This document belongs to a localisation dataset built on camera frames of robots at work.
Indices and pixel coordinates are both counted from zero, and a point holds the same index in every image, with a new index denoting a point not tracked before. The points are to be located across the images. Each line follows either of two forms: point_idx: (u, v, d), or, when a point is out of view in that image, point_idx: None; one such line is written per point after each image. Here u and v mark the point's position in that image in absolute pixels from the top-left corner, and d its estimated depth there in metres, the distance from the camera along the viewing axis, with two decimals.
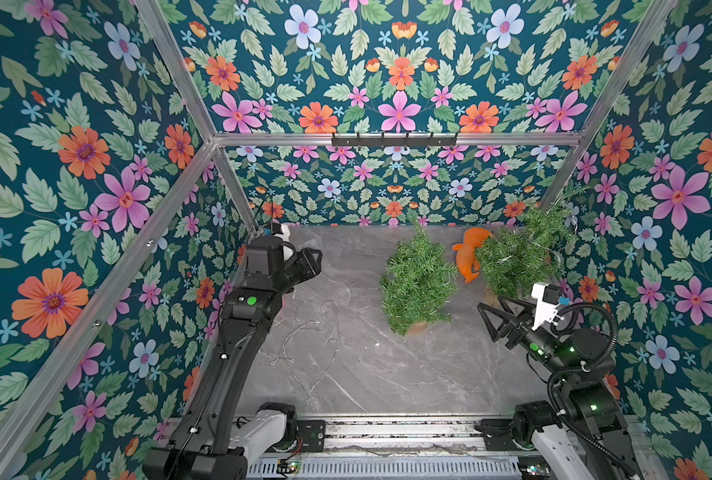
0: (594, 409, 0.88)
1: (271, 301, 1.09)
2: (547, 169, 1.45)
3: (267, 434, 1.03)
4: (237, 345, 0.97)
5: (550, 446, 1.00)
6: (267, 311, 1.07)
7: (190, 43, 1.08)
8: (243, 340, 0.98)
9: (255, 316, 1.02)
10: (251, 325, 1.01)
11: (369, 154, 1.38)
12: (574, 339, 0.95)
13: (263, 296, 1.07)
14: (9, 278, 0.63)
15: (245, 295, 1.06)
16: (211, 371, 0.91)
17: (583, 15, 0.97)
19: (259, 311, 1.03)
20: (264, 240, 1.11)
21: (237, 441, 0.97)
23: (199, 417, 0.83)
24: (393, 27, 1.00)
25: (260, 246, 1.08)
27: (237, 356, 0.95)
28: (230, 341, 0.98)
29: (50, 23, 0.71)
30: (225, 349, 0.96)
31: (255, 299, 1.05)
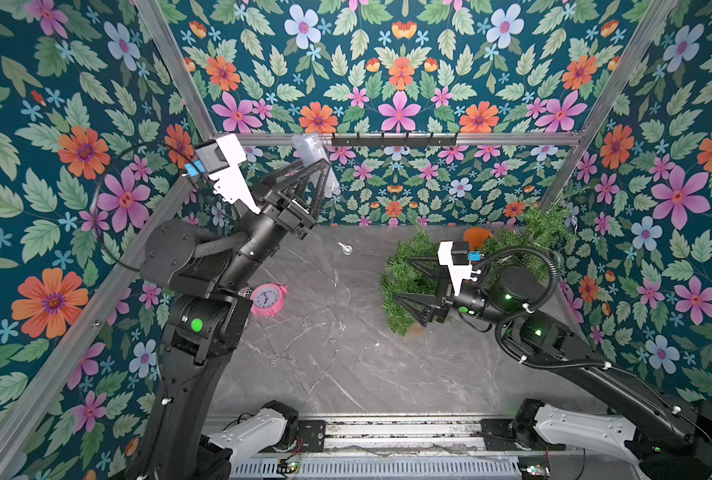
0: (540, 334, 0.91)
1: (223, 320, 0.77)
2: (547, 169, 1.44)
3: (264, 433, 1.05)
4: (181, 386, 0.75)
5: (557, 427, 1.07)
6: (220, 332, 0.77)
7: (190, 43, 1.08)
8: (188, 380, 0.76)
9: (201, 350, 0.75)
10: (198, 363, 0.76)
11: (369, 154, 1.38)
12: (505, 286, 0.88)
13: (214, 317, 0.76)
14: (8, 278, 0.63)
15: (187, 314, 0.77)
16: (154, 419, 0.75)
17: (583, 15, 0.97)
19: (205, 344, 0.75)
20: (165, 257, 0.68)
21: (230, 440, 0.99)
23: (147, 464, 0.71)
24: (393, 27, 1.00)
25: (159, 272, 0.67)
27: (182, 399, 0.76)
28: (173, 378, 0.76)
29: (50, 23, 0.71)
30: (167, 391, 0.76)
31: (199, 323, 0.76)
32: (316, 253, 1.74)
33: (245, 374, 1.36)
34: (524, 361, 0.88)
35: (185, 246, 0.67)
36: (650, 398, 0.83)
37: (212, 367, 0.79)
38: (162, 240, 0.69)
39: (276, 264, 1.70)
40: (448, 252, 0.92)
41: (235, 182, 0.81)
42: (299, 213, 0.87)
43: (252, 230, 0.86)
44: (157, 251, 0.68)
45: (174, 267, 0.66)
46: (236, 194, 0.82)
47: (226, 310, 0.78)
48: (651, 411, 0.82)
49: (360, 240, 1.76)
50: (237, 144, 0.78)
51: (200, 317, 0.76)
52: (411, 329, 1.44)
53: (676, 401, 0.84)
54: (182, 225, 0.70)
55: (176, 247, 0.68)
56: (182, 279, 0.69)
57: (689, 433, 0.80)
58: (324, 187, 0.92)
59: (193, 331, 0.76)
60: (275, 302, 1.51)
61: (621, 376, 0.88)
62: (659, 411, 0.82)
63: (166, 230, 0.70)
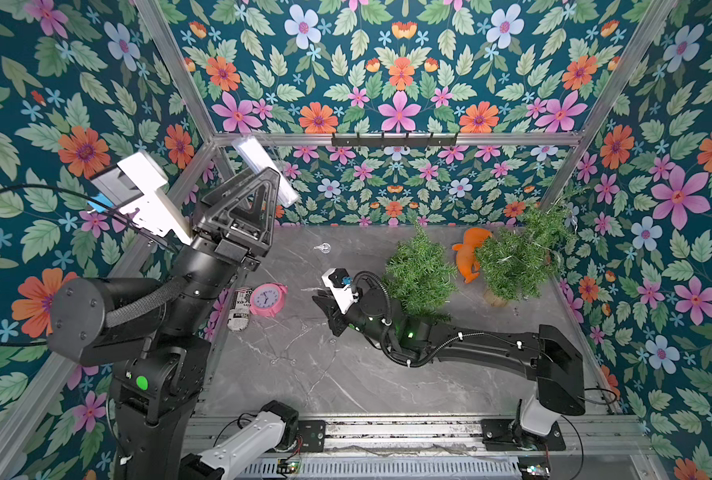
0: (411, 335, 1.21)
1: (172, 373, 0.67)
2: (547, 169, 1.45)
3: (261, 441, 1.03)
4: (138, 445, 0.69)
5: (527, 417, 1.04)
6: (172, 386, 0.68)
7: (190, 43, 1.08)
8: (143, 439, 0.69)
9: (151, 409, 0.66)
10: (150, 422, 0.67)
11: (369, 154, 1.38)
12: (365, 310, 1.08)
13: (157, 375, 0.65)
14: (9, 278, 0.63)
15: (131, 370, 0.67)
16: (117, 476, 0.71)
17: (583, 15, 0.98)
19: (154, 404, 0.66)
20: (71, 328, 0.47)
21: (222, 457, 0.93)
23: None
24: (393, 27, 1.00)
25: (69, 350, 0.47)
27: (142, 457, 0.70)
28: (129, 436, 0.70)
29: (49, 23, 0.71)
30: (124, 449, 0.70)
31: (145, 380, 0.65)
32: (316, 253, 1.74)
33: (245, 374, 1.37)
34: (409, 364, 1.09)
35: (93, 314, 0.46)
36: (498, 345, 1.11)
37: (170, 422, 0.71)
38: (63, 306, 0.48)
39: (276, 264, 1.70)
40: (326, 277, 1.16)
41: (156, 212, 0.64)
42: (244, 241, 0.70)
43: (191, 268, 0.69)
44: (62, 320, 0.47)
45: (83, 341, 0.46)
46: (162, 224, 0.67)
47: (174, 363, 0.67)
48: (504, 354, 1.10)
49: (359, 240, 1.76)
50: (145, 166, 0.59)
51: (146, 373, 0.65)
52: None
53: (520, 338, 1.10)
54: (88, 284, 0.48)
55: (83, 314, 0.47)
56: (101, 350, 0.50)
57: (533, 359, 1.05)
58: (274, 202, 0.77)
59: (140, 388, 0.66)
60: (275, 302, 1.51)
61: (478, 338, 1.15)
62: (508, 352, 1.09)
63: (70, 292, 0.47)
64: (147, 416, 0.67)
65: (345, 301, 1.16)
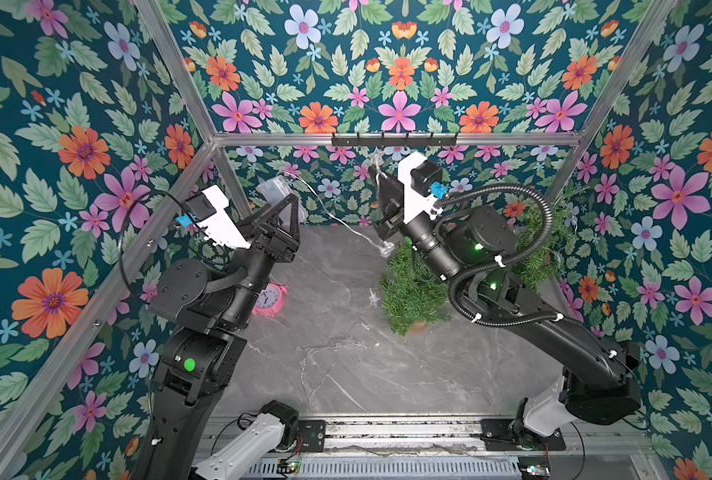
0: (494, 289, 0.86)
1: (216, 359, 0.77)
2: (547, 169, 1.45)
3: (259, 446, 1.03)
4: (171, 426, 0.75)
5: (529, 414, 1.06)
6: (213, 371, 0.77)
7: (190, 43, 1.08)
8: (179, 420, 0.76)
9: (192, 390, 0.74)
10: (189, 404, 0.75)
11: (369, 154, 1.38)
12: (480, 232, 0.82)
13: (205, 356, 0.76)
14: (9, 277, 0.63)
15: (181, 354, 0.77)
16: (143, 459, 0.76)
17: (583, 15, 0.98)
19: (197, 385, 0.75)
20: (175, 293, 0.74)
21: (218, 468, 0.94)
23: None
24: (393, 27, 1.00)
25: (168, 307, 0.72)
27: (171, 438, 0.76)
28: (164, 418, 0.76)
29: (50, 23, 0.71)
30: (157, 430, 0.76)
31: (193, 362, 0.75)
32: (317, 253, 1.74)
33: (245, 374, 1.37)
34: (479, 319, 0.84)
35: (197, 282, 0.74)
36: (590, 345, 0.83)
37: (203, 407, 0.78)
38: (174, 277, 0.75)
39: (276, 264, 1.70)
40: (409, 172, 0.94)
41: (224, 227, 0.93)
42: (284, 239, 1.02)
43: (249, 264, 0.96)
44: (168, 287, 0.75)
45: (183, 301, 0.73)
46: (225, 236, 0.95)
47: (220, 349, 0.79)
48: (593, 357, 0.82)
49: (360, 240, 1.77)
50: (219, 193, 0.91)
51: (193, 357, 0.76)
52: (411, 329, 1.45)
53: (611, 346, 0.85)
54: (196, 264, 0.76)
55: (188, 283, 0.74)
56: (188, 311, 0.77)
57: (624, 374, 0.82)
58: (296, 220, 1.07)
59: (186, 371, 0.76)
60: (275, 302, 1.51)
61: (569, 326, 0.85)
62: (600, 358, 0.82)
63: (180, 267, 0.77)
64: (188, 397, 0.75)
65: (415, 209, 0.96)
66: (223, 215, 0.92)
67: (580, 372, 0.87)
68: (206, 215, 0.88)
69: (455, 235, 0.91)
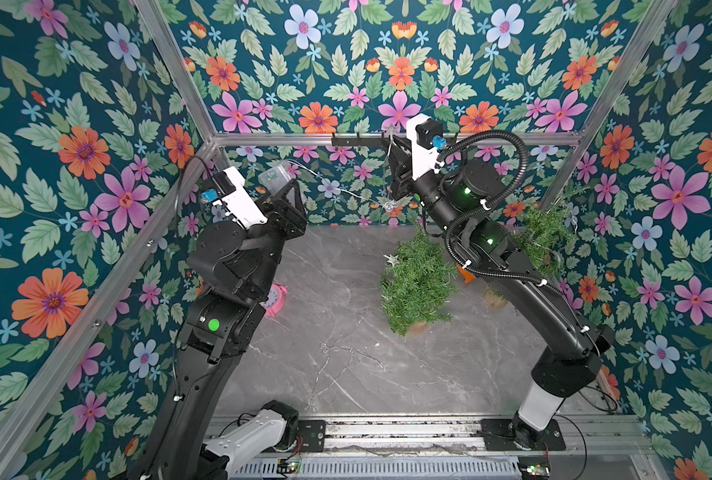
0: (490, 244, 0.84)
1: (239, 322, 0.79)
2: (547, 169, 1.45)
3: (262, 438, 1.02)
4: (193, 384, 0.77)
5: (524, 405, 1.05)
6: (235, 334, 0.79)
7: (190, 43, 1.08)
8: (201, 378, 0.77)
9: (215, 349, 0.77)
10: (212, 363, 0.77)
11: (369, 154, 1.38)
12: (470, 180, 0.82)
13: (230, 317, 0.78)
14: (9, 278, 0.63)
15: (205, 315, 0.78)
16: (163, 418, 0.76)
17: (583, 15, 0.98)
19: (220, 344, 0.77)
20: (214, 247, 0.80)
21: (227, 447, 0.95)
23: (151, 464, 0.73)
24: (393, 27, 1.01)
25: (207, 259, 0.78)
27: (192, 397, 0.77)
28: (187, 376, 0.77)
29: (50, 23, 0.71)
30: (179, 388, 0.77)
31: (217, 324, 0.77)
32: (317, 253, 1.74)
33: (245, 374, 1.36)
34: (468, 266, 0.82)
35: (233, 239, 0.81)
36: (568, 315, 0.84)
37: (224, 367, 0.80)
38: (213, 235, 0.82)
39: None
40: (414, 127, 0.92)
41: (242, 202, 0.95)
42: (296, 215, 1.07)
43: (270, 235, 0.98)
44: (207, 243, 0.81)
45: (220, 255, 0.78)
46: (244, 212, 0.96)
47: (243, 313, 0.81)
48: (563, 327, 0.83)
49: (359, 240, 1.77)
50: (238, 172, 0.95)
51: (218, 318, 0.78)
52: (411, 329, 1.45)
53: (586, 321, 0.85)
54: (232, 225, 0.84)
55: (226, 240, 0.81)
56: (223, 267, 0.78)
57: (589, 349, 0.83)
58: (300, 200, 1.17)
59: (210, 331, 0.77)
60: (275, 302, 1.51)
61: (551, 293, 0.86)
62: (570, 329, 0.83)
63: (218, 228, 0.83)
64: (211, 355, 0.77)
65: (424, 166, 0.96)
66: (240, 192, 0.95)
67: (550, 340, 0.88)
68: (228, 191, 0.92)
69: (453, 189, 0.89)
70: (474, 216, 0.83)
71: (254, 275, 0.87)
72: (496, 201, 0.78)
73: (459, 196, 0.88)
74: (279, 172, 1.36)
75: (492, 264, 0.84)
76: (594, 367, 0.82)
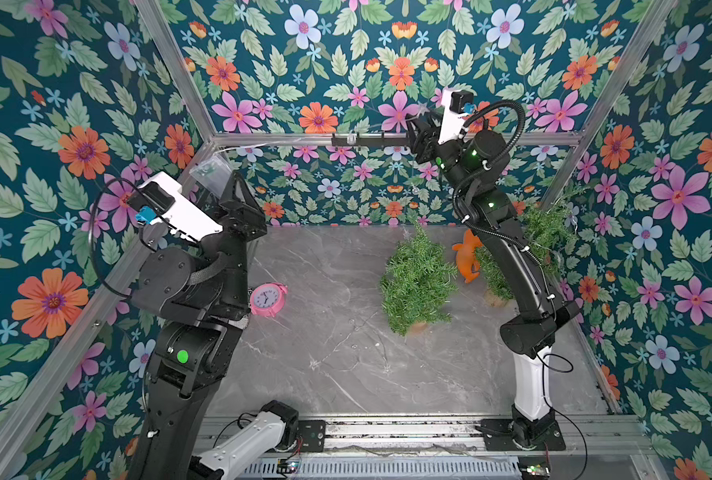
0: (490, 207, 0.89)
1: (211, 349, 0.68)
2: (547, 169, 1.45)
3: (259, 445, 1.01)
4: (167, 419, 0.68)
5: (518, 393, 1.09)
6: (208, 362, 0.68)
7: (190, 43, 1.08)
8: (175, 413, 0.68)
9: (186, 383, 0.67)
10: (184, 396, 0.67)
11: (369, 154, 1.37)
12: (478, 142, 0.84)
13: (199, 346, 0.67)
14: (9, 277, 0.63)
15: (174, 346, 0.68)
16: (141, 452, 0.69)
17: (583, 15, 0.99)
19: (191, 377, 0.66)
20: (158, 284, 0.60)
21: (222, 459, 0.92)
23: None
24: (393, 27, 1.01)
25: (150, 302, 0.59)
27: (167, 433, 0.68)
28: (159, 410, 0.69)
29: (50, 23, 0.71)
30: (153, 423, 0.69)
31: (185, 355, 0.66)
32: (317, 253, 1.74)
33: (245, 374, 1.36)
34: (465, 222, 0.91)
35: (180, 274, 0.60)
36: (539, 280, 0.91)
37: (200, 399, 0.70)
38: (156, 267, 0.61)
39: (276, 265, 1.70)
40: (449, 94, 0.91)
41: (190, 214, 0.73)
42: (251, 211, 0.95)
43: (227, 246, 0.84)
44: (150, 278, 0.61)
45: (167, 294, 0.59)
46: (194, 226, 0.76)
47: (214, 339, 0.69)
48: (533, 289, 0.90)
49: (360, 241, 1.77)
50: (171, 177, 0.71)
51: (187, 348, 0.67)
52: (411, 329, 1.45)
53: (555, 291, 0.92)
54: (178, 251, 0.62)
55: (170, 274, 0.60)
56: (171, 305, 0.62)
57: (548, 311, 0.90)
58: (251, 197, 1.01)
59: (179, 363, 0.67)
60: (275, 302, 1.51)
61: (530, 260, 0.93)
62: (538, 292, 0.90)
63: (161, 257, 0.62)
64: (182, 389, 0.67)
65: (449, 131, 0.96)
66: (182, 200, 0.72)
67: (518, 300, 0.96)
68: (169, 205, 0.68)
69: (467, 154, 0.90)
70: (478, 178, 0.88)
71: (223, 295, 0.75)
72: (494, 163, 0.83)
73: (464, 162, 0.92)
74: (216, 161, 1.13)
75: (487, 225, 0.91)
76: (546, 326, 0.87)
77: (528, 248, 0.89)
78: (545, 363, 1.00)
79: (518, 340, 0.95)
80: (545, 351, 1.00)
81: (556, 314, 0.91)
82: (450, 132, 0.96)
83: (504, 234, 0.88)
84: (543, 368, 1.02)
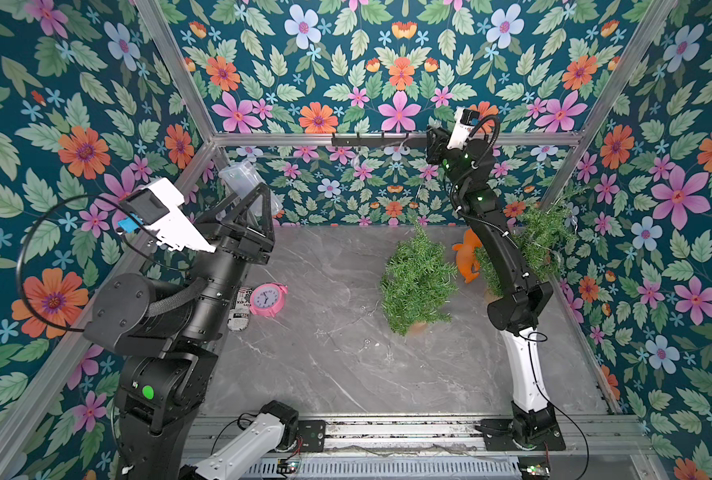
0: (480, 200, 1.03)
1: (179, 383, 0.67)
2: (547, 169, 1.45)
3: (256, 451, 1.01)
4: (141, 454, 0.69)
5: (519, 392, 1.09)
6: (176, 396, 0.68)
7: (190, 43, 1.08)
8: (147, 448, 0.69)
9: (155, 419, 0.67)
10: (154, 432, 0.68)
11: (369, 154, 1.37)
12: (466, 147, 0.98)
13: (164, 384, 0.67)
14: (9, 278, 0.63)
15: (138, 380, 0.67)
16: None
17: (583, 15, 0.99)
19: (159, 413, 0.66)
20: (114, 317, 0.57)
21: (218, 468, 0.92)
23: None
24: (393, 27, 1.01)
25: (105, 335, 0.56)
27: (143, 466, 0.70)
28: (131, 445, 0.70)
29: (50, 23, 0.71)
30: (127, 458, 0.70)
31: (151, 390, 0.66)
32: (317, 254, 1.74)
33: (245, 374, 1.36)
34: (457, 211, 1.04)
35: (137, 304, 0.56)
36: (517, 260, 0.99)
37: (174, 431, 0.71)
38: (112, 297, 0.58)
39: (276, 264, 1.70)
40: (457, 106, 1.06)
41: (179, 228, 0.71)
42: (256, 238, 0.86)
43: (211, 270, 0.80)
44: (105, 309, 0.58)
45: (122, 328, 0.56)
46: (184, 240, 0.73)
47: (181, 373, 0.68)
48: (508, 266, 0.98)
49: (360, 241, 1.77)
50: (172, 187, 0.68)
51: (152, 383, 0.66)
52: (411, 329, 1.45)
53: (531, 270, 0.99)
54: (138, 279, 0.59)
55: (127, 304, 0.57)
56: (131, 339, 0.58)
57: (521, 286, 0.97)
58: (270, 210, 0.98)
59: (147, 399, 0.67)
60: (275, 302, 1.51)
61: (511, 243, 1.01)
62: (513, 268, 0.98)
63: (118, 285, 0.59)
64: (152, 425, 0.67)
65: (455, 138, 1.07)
66: (176, 213, 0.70)
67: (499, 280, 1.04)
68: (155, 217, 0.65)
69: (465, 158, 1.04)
70: (469, 177, 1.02)
71: (190, 325, 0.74)
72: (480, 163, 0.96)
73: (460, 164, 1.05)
74: (242, 173, 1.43)
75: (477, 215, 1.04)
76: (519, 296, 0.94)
77: (508, 234, 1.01)
78: (530, 342, 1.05)
79: (499, 315, 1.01)
80: (529, 331, 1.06)
81: (530, 290, 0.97)
82: (456, 140, 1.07)
83: (488, 221, 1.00)
84: (528, 349, 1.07)
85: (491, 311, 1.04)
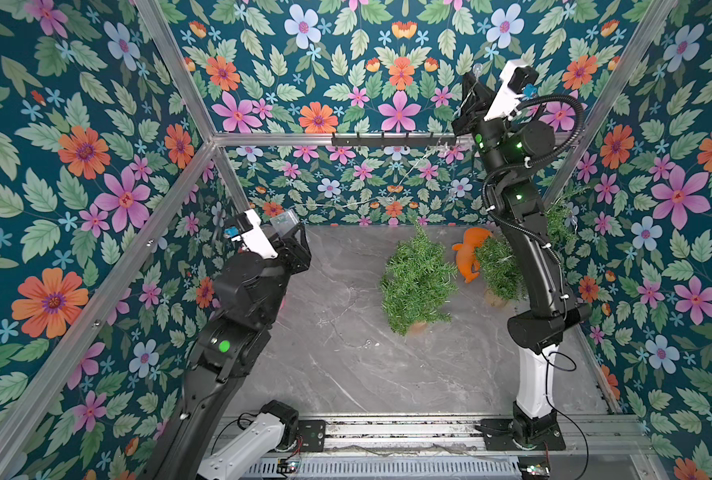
0: (518, 199, 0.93)
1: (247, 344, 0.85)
2: (547, 169, 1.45)
3: (256, 451, 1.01)
4: (200, 404, 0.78)
5: (521, 393, 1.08)
6: (243, 356, 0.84)
7: (190, 43, 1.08)
8: (208, 397, 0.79)
9: (224, 370, 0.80)
10: (220, 382, 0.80)
11: (369, 154, 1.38)
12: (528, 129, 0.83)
13: (240, 339, 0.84)
14: (9, 277, 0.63)
15: (217, 336, 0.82)
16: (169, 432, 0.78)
17: (583, 15, 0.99)
19: (229, 365, 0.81)
20: (241, 273, 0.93)
21: (218, 468, 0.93)
23: None
24: (393, 27, 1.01)
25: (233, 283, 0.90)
27: (198, 416, 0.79)
28: (193, 395, 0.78)
29: (49, 23, 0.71)
30: (186, 407, 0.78)
31: (227, 345, 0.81)
32: (317, 254, 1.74)
33: None
34: (490, 213, 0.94)
35: (257, 265, 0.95)
36: (555, 280, 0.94)
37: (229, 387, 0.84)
38: (238, 263, 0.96)
39: None
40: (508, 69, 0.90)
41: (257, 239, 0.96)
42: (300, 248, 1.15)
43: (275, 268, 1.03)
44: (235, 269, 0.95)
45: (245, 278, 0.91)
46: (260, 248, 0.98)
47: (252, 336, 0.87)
48: (547, 289, 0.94)
49: (360, 241, 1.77)
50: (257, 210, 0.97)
51: (229, 340, 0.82)
52: (411, 329, 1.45)
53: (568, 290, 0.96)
54: (256, 254, 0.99)
55: (250, 266, 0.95)
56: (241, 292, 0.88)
57: (560, 311, 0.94)
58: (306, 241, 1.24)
59: (220, 352, 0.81)
60: None
61: (550, 258, 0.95)
62: (552, 290, 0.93)
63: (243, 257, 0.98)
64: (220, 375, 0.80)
65: (498, 108, 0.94)
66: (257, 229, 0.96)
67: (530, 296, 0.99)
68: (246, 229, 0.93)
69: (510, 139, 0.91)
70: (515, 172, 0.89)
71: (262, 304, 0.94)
72: (538, 163, 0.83)
73: (505, 149, 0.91)
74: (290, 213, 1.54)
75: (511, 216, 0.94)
76: (555, 324, 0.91)
77: (549, 246, 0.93)
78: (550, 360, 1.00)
79: (523, 334, 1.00)
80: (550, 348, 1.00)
81: (566, 313, 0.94)
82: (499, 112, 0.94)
83: (527, 229, 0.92)
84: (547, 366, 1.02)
85: (516, 329, 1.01)
